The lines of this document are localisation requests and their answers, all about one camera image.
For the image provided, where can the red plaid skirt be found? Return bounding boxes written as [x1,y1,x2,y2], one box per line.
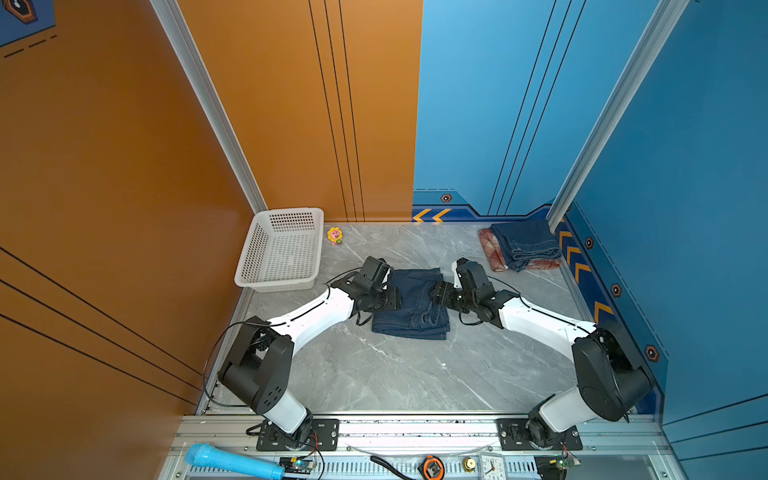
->
[478,228,562,272]

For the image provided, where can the aluminium front rail frame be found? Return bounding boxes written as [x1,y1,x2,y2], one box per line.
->
[157,411,688,480]

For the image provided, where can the white plastic laundry basket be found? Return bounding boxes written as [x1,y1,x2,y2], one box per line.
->
[234,207,324,293]

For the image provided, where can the small round brass object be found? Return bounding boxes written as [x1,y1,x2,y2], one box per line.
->
[462,457,477,473]

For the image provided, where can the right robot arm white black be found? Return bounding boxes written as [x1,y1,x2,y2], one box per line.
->
[430,258,655,449]

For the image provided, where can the small green circuit board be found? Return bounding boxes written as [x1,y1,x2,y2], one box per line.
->
[279,457,317,475]

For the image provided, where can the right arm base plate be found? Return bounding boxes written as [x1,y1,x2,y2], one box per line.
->
[496,418,583,451]

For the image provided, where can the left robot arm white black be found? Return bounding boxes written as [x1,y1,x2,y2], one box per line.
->
[217,257,402,443]

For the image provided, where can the orange black tape measure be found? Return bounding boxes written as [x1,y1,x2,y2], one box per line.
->
[419,455,446,480]

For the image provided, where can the dark blue denim skirt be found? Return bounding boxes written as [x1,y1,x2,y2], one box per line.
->
[490,219,562,272]

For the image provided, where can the blue microphone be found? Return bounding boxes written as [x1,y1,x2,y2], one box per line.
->
[185,443,285,480]

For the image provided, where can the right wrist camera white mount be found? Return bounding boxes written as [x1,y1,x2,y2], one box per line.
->
[451,258,465,290]

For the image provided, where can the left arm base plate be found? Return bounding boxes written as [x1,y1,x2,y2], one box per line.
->
[256,417,340,452]

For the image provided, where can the small white clock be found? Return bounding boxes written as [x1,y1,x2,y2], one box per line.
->
[479,454,507,480]

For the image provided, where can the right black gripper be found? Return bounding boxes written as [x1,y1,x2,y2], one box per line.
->
[424,280,478,313]

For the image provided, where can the yellow flower pink bear toy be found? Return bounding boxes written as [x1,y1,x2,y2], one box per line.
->
[327,227,343,245]

